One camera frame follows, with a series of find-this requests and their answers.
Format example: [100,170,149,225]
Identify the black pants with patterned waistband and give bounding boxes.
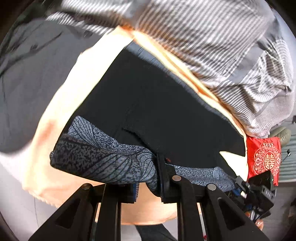
[50,43,245,192]

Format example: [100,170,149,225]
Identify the right hand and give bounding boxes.
[245,210,264,231]

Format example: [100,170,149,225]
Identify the red embroidered cushion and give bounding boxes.
[246,137,281,186]

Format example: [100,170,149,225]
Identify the peach bed sheet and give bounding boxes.
[0,26,249,226]

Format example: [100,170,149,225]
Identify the grey striped duvet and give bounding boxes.
[47,1,295,138]

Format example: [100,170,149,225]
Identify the dark grey garment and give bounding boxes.
[1,19,101,153]

